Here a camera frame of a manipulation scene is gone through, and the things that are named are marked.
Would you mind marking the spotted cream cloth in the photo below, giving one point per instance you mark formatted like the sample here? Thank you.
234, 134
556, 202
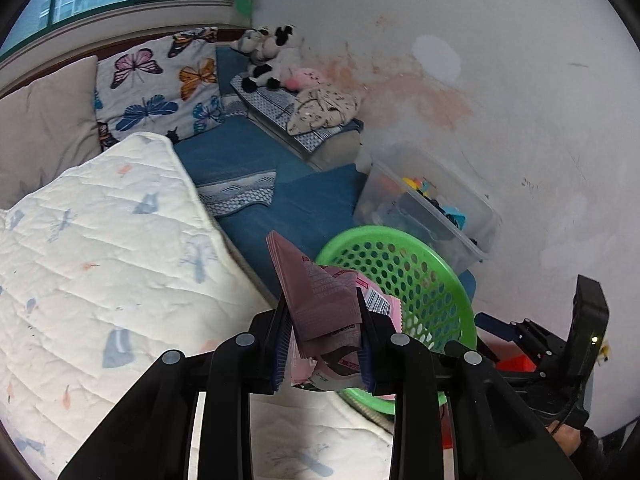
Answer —
322, 107

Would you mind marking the person's right forearm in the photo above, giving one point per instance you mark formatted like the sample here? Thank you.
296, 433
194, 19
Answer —
595, 455

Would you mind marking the blue patterned folded mat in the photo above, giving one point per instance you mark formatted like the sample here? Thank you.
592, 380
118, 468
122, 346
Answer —
272, 105

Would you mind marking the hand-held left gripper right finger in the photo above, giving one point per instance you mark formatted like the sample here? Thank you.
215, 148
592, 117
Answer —
365, 360

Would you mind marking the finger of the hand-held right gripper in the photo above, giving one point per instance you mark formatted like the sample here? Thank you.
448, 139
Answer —
495, 324

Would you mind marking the beige pillow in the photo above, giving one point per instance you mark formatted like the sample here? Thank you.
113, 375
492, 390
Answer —
45, 125

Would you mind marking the blue sofa cover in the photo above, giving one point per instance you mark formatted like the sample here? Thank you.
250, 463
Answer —
300, 200

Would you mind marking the black eared mouse plush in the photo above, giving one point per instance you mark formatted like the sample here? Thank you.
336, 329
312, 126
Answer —
282, 45

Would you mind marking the clear plastic storage box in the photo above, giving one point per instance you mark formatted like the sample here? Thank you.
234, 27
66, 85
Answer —
430, 210

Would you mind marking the large butterfly print pillow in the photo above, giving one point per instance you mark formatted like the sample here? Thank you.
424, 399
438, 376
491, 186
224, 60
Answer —
160, 85

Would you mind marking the pink packet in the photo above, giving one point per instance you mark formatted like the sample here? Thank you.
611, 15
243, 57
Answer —
320, 300

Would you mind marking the green plastic basket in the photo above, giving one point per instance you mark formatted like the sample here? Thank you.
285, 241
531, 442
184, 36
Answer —
420, 270

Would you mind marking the grey and white plush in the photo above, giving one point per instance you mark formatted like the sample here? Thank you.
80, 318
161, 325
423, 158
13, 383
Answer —
250, 40

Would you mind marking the blue patterned cloth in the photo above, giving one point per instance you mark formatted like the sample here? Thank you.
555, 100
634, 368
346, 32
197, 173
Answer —
235, 192

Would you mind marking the red plastic stool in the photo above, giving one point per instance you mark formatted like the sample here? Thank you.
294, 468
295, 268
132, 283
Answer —
515, 362

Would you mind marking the pink plush toy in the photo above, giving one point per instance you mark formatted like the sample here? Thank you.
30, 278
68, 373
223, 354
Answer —
302, 78

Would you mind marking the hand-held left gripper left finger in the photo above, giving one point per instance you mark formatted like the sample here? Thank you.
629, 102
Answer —
281, 355

